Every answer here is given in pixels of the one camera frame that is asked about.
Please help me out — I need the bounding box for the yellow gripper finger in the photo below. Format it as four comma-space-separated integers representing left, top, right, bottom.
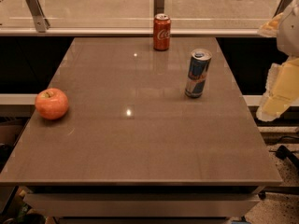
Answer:
257, 13, 283, 37
256, 57, 299, 121

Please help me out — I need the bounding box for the blue silver redbull can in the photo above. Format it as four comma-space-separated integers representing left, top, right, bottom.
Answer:
185, 49, 212, 98

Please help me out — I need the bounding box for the red coca-cola can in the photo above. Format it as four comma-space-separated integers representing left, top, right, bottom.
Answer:
153, 13, 171, 51

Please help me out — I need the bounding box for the black chair base leg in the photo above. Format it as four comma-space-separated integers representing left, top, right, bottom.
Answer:
276, 145, 299, 170

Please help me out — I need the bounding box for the glass railing panel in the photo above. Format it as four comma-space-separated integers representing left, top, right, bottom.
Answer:
0, 0, 280, 29

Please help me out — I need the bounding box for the red apple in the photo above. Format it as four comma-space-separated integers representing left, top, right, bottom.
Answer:
35, 88, 69, 120

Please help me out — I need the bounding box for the right metal railing bracket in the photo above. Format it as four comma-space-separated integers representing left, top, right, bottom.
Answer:
274, 0, 292, 16

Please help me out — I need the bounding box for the metal railing bracket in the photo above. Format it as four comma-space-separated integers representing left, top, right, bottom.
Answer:
153, 0, 164, 15
25, 0, 50, 33
274, 0, 292, 16

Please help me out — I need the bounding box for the middle metal railing bracket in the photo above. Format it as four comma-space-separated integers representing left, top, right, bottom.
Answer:
153, 0, 164, 15

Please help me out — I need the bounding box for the left metal railing bracket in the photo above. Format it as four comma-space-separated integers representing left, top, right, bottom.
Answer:
25, 0, 50, 33

